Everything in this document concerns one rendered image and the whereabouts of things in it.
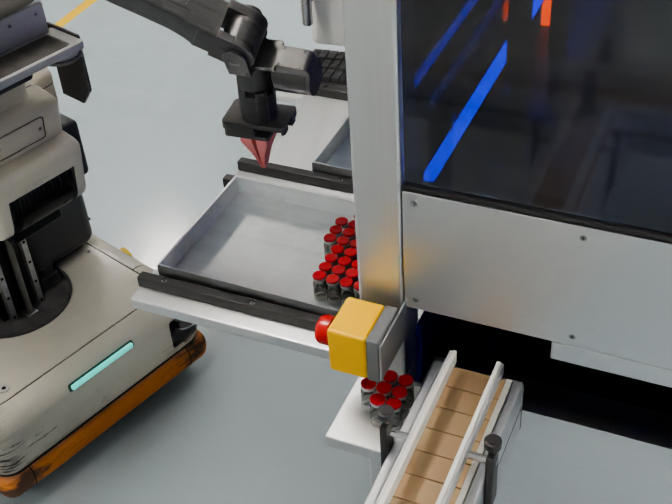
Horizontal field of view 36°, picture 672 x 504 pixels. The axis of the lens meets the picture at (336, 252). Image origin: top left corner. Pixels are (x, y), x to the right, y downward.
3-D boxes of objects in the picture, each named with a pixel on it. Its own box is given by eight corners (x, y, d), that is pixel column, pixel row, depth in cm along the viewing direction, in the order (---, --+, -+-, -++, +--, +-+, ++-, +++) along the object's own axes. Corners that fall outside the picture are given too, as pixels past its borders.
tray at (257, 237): (419, 231, 172) (419, 214, 170) (357, 333, 154) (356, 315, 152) (238, 191, 184) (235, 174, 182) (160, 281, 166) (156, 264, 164)
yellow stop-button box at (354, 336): (399, 347, 140) (398, 307, 136) (380, 383, 135) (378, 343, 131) (347, 334, 143) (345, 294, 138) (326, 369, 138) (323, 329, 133)
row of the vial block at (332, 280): (382, 238, 171) (381, 215, 168) (338, 307, 159) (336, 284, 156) (370, 235, 172) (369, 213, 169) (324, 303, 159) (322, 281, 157)
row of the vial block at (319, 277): (370, 235, 172) (369, 212, 169) (324, 303, 159) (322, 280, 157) (357, 232, 173) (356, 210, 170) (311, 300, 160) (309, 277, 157)
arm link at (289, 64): (237, 2, 150) (218, 51, 147) (313, 11, 147) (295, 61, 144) (257, 52, 160) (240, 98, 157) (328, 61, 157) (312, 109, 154)
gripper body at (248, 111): (284, 139, 159) (281, 98, 154) (222, 131, 161) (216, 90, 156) (297, 115, 163) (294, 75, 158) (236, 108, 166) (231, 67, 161)
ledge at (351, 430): (454, 404, 145) (454, 395, 144) (423, 473, 136) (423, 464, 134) (361, 379, 149) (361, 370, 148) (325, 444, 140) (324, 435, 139)
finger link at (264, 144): (272, 180, 165) (266, 130, 158) (229, 174, 166) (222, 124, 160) (285, 155, 169) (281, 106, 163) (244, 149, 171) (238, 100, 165)
